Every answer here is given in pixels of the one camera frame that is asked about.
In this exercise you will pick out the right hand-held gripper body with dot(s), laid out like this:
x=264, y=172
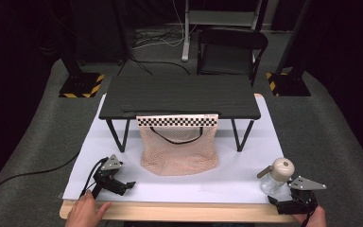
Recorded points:
x=302, y=197

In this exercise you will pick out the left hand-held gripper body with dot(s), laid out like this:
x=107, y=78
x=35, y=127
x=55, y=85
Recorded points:
x=107, y=180

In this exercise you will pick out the clear bottle with beige cap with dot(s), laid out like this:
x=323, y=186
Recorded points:
x=277, y=176

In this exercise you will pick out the pink mesh bag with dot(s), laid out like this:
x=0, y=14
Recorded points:
x=178, y=151

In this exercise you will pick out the person's right hand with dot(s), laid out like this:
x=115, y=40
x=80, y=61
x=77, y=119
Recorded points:
x=314, y=218

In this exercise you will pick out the person's left hand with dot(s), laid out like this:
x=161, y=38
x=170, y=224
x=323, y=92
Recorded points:
x=85, y=210

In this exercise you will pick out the white paper sheet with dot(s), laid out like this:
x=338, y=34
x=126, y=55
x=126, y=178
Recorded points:
x=227, y=176

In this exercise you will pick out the small black folding table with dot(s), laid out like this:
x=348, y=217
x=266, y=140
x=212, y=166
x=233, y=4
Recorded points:
x=176, y=94

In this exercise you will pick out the black stand with striped base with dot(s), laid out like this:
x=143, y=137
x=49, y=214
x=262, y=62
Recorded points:
x=78, y=82
x=291, y=82

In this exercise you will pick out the black folding chair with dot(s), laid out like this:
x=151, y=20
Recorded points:
x=230, y=53

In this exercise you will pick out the white metal stand frame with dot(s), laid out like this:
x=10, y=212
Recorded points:
x=187, y=31

